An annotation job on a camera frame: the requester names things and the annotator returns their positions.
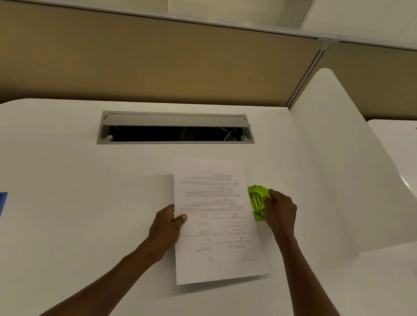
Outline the person's left hand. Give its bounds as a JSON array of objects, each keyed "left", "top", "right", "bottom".
[{"left": 136, "top": 200, "right": 189, "bottom": 267}]

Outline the person's right hand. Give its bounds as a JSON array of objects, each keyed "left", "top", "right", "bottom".
[{"left": 254, "top": 188, "right": 304, "bottom": 248}]

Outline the green hole punch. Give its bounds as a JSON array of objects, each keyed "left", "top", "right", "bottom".
[{"left": 242, "top": 183, "right": 273, "bottom": 224}]

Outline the white printed paper sheet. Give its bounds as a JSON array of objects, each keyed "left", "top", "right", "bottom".
[{"left": 151, "top": 150, "right": 287, "bottom": 301}]

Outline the person's right forearm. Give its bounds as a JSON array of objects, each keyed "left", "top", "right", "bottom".
[{"left": 265, "top": 232, "right": 409, "bottom": 316}]

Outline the person's left forearm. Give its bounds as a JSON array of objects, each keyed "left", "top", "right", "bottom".
[{"left": 32, "top": 230, "right": 157, "bottom": 316}]

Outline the white desk divider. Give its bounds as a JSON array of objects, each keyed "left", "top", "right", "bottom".
[{"left": 266, "top": 63, "right": 417, "bottom": 264}]

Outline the beige partition panel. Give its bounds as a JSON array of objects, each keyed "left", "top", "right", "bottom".
[
  {"left": 0, "top": 0, "right": 326, "bottom": 166},
  {"left": 288, "top": 27, "right": 417, "bottom": 131}
]

